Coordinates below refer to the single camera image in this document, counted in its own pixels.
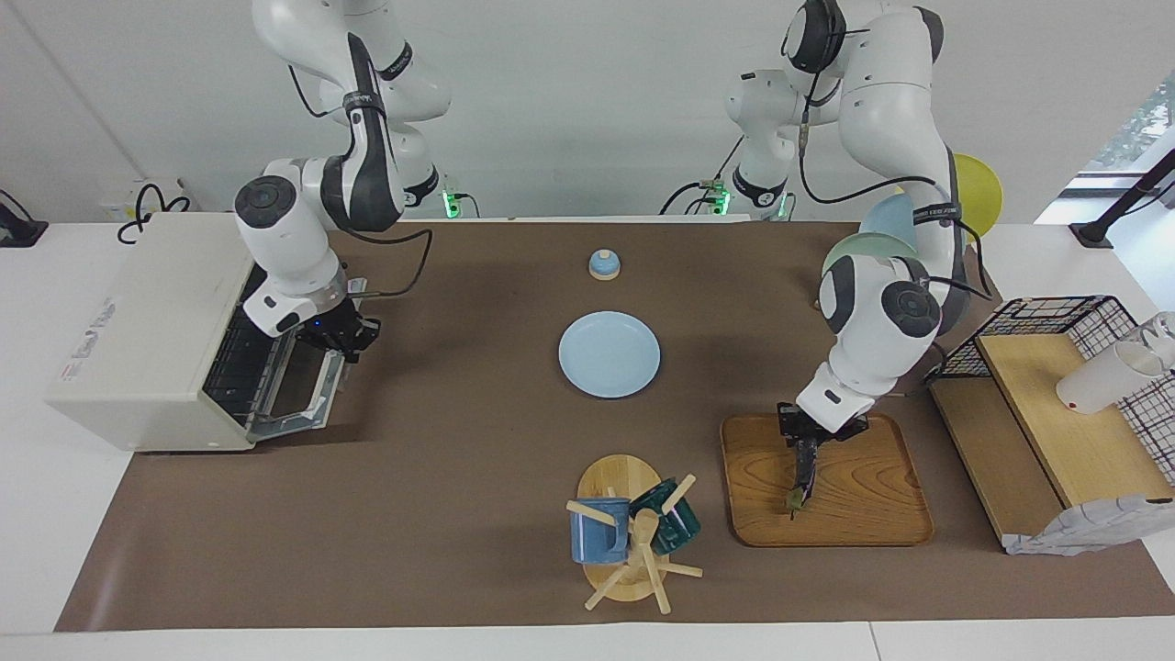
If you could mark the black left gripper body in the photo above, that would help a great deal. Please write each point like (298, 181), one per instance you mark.
(849, 428)

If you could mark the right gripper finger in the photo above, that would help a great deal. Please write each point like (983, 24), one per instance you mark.
(350, 354)
(371, 332)

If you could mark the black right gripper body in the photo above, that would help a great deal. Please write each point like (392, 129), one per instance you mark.
(332, 329)

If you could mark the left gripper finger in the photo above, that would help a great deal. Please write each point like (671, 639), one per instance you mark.
(817, 457)
(797, 457)

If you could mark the glass oven door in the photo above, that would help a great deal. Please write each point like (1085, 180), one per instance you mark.
(332, 386)

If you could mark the dark purple eggplant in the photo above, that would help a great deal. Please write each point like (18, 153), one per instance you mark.
(797, 500)

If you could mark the light blue round plate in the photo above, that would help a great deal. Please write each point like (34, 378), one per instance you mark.
(609, 353)

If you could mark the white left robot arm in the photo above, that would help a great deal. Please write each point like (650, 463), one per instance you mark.
(881, 92)

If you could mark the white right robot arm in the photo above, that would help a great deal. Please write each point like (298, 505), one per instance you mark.
(285, 239)

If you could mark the beige toaster oven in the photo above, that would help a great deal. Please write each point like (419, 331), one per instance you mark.
(156, 312)

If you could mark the wooden serving tray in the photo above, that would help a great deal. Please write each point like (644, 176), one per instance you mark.
(863, 496)

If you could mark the dark green mug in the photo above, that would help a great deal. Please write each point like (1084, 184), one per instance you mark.
(675, 528)

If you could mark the brown table mat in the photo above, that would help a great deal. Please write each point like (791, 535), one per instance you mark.
(459, 496)

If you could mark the pale green plate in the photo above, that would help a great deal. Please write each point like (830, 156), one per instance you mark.
(863, 248)

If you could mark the wooden mug tree stand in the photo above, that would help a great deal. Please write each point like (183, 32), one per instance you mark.
(617, 477)

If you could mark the light blue racked plate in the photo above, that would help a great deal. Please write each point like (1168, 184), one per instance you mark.
(890, 220)

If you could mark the wooden stepped shelf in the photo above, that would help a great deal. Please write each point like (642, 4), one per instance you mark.
(1065, 431)

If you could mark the blue mug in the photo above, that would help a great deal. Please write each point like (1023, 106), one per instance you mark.
(592, 542)

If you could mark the white cup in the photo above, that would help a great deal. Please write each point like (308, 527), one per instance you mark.
(1102, 381)

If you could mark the white marbled shelf panel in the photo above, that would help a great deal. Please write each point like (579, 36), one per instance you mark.
(1092, 528)

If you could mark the yellow plate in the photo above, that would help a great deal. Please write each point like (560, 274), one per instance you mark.
(980, 193)

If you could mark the clear glass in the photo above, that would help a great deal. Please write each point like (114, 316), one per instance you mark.
(1161, 335)

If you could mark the black table clamp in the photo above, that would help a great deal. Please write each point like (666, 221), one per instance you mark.
(18, 229)

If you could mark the black angled stand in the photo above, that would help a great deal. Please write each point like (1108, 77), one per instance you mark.
(1124, 197)

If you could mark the white wall outlet box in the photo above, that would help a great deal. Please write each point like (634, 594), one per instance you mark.
(119, 197)

